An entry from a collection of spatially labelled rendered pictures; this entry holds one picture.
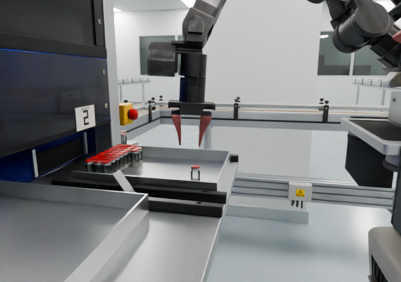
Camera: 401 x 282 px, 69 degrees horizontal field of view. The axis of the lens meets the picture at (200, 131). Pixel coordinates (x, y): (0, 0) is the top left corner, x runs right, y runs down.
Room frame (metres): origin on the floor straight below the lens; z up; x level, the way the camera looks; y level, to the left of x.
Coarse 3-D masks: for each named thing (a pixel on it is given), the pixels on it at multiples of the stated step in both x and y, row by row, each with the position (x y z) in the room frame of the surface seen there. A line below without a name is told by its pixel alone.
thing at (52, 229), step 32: (0, 192) 0.58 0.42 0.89; (32, 192) 0.56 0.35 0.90; (64, 192) 0.55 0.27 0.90; (96, 192) 0.53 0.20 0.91; (128, 192) 0.52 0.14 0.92; (0, 224) 0.46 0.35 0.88; (32, 224) 0.46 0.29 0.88; (64, 224) 0.46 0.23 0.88; (96, 224) 0.46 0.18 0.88; (128, 224) 0.43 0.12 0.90; (0, 256) 0.37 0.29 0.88; (32, 256) 0.37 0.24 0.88; (64, 256) 0.37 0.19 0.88; (96, 256) 0.34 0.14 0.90
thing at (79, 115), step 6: (78, 108) 0.75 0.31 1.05; (84, 108) 0.77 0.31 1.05; (90, 108) 0.80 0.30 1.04; (78, 114) 0.74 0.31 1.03; (84, 114) 0.77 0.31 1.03; (90, 114) 0.80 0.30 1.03; (78, 120) 0.74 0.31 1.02; (90, 120) 0.79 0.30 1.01; (78, 126) 0.74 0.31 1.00; (84, 126) 0.77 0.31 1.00; (90, 126) 0.79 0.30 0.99
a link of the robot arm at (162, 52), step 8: (192, 16) 0.64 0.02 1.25; (192, 24) 0.64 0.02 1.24; (200, 24) 0.64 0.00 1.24; (192, 32) 0.64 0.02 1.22; (200, 32) 0.63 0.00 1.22; (192, 40) 0.63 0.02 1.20; (200, 40) 0.63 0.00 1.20; (152, 48) 0.64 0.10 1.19; (160, 48) 0.65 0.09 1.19; (168, 48) 0.65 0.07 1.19; (184, 48) 0.67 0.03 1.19; (192, 48) 0.66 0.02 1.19; (200, 48) 0.66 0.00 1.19; (152, 56) 0.63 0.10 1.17; (160, 56) 0.63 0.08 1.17; (168, 56) 0.63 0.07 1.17; (152, 64) 0.62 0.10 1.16; (160, 64) 0.62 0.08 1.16; (168, 64) 0.63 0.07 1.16; (152, 72) 0.63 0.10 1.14; (160, 72) 0.63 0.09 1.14; (168, 72) 0.63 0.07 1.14
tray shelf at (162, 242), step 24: (72, 168) 0.77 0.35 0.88; (144, 216) 0.49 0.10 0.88; (168, 216) 0.49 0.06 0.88; (192, 216) 0.49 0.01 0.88; (144, 240) 0.42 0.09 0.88; (168, 240) 0.42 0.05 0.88; (192, 240) 0.42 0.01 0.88; (216, 240) 0.43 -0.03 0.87; (120, 264) 0.36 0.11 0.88; (144, 264) 0.36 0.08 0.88; (168, 264) 0.36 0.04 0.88; (192, 264) 0.36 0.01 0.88
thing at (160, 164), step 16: (144, 160) 0.84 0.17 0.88; (160, 160) 0.84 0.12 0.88; (176, 160) 0.84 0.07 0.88; (192, 160) 0.84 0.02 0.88; (208, 160) 0.83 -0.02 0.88; (224, 160) 0.82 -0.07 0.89; (80, 176) 0.64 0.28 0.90; (96, 176) 0.63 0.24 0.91; (112, 176) 0.62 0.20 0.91; (128, 176) 0.61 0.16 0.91; (144, 176) 0.70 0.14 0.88; (160, 176) 0.70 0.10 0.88; (176, 176) 0.70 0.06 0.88; (208, 176) 0.70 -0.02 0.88; (224, 176) 0.69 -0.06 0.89
